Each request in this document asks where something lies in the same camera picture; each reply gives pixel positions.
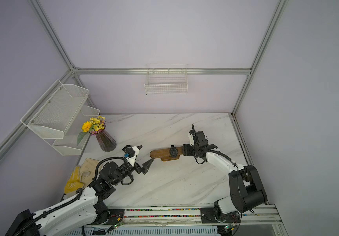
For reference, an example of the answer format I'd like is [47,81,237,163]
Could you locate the wooden watch stand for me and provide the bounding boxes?
[150,147,183,162]

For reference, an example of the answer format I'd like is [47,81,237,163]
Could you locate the chunky black digital watch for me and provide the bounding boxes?
[169,145,178,158]

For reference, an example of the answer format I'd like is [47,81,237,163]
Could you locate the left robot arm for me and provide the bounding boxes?
[6,145,154,236]

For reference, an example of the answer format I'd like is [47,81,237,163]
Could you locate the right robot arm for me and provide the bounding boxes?
[183,125,267,223]

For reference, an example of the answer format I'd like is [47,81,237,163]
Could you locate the purple glass vase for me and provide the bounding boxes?
[95,130,117,152]

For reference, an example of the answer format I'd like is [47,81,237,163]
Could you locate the yellow sunflower bouquet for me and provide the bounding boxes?
[76,116,105,146]

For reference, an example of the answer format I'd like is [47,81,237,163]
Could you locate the white two-tier mesh shelf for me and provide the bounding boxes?
[21,80,100,156]

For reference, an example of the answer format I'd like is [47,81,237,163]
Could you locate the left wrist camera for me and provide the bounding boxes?
[122,145,138,165]

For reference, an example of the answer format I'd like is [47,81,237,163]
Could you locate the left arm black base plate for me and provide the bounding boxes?
[94,208,125,225]

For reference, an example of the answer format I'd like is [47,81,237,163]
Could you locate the white wire wall basket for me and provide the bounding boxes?
[145,64,188,95]

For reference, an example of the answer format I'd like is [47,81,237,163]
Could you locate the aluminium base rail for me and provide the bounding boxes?
[79,205,288,236]

